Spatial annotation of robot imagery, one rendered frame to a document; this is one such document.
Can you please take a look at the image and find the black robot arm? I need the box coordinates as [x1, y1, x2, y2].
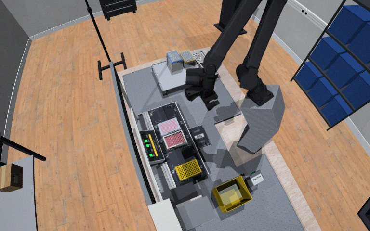
[185, 0, 288, 106]

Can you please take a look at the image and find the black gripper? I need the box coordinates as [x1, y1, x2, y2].
[199, 87, 219, 111]

